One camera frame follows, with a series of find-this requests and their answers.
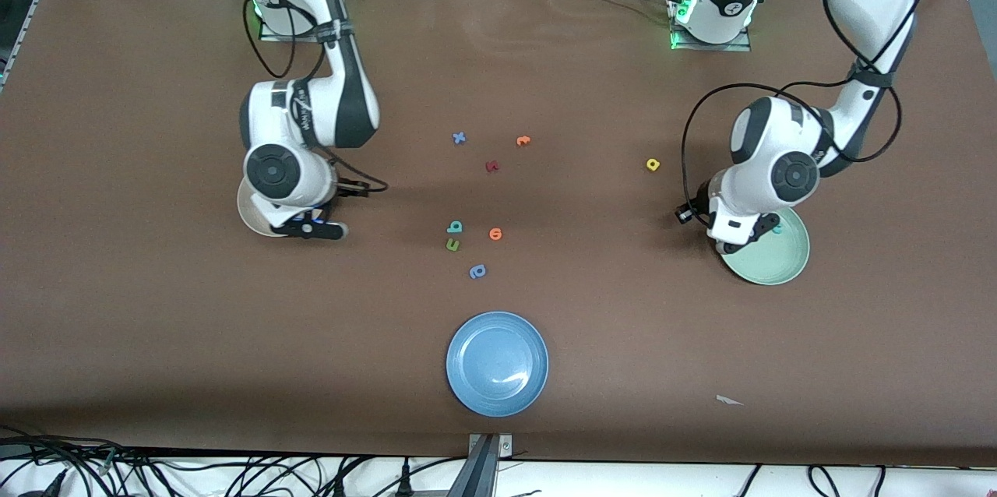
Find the beige round plate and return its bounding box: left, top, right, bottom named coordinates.
left=237, top=179, right=312, bottom=238

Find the pale green round plate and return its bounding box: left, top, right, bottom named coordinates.
left=720, top=205, right=811, bottom=285

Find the brown table cover sheet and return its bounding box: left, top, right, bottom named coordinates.
left=0, top=0, right=997, bottom=468

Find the blue round plate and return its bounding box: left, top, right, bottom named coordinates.
left=446, top=312, right=549, bottom=418

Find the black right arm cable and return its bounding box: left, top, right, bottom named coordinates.
left=226, top=0, right=389, bottom=198

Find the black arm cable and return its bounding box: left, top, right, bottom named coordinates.
left=682, top=0, right=904, bottom=210
left=226, top=0, right=389, bottom=198

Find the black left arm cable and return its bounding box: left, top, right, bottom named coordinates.
left=682, top=0, right=904, bottom=210

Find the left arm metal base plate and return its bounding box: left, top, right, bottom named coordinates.
left=670, top=0, right=752, bottom=52

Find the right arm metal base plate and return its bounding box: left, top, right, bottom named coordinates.
left=259, top=14, right=328, bottom=42

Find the aluminium table edge bracket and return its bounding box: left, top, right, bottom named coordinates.
left=448, top=433, right=513, bottom=497

